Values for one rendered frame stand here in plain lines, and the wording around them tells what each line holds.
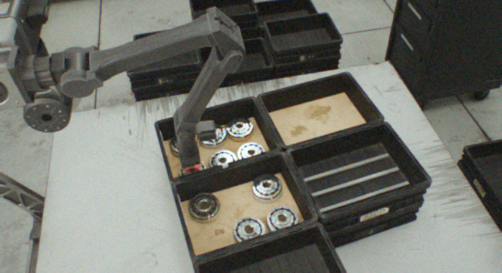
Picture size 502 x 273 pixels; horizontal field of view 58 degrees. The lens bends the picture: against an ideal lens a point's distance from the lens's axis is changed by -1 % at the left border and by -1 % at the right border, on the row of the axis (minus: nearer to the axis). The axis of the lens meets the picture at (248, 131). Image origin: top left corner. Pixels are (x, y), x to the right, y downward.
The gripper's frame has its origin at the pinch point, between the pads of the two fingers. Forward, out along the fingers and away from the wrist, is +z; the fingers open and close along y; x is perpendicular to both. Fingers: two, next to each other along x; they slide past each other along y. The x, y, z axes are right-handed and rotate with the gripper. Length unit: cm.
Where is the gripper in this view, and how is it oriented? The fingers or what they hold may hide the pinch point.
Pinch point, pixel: (192, 168)
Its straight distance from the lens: 163.9
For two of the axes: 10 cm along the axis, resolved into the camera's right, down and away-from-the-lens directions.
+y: -2.1, -7.1, 6.7
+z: 0.3, 6.8, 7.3
